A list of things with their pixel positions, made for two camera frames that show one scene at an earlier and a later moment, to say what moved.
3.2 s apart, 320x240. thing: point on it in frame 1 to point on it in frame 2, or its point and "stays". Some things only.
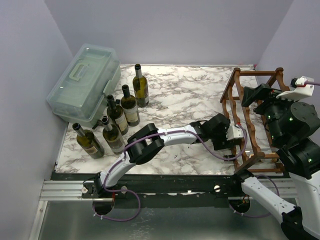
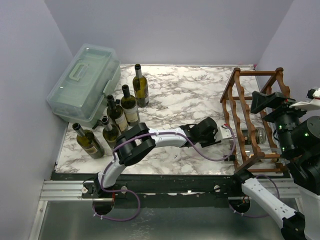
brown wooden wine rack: [254, 152] stays
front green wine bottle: [113, 136] stays
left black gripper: [218, 144] to [211, 140]
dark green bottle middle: [115, 113] stays
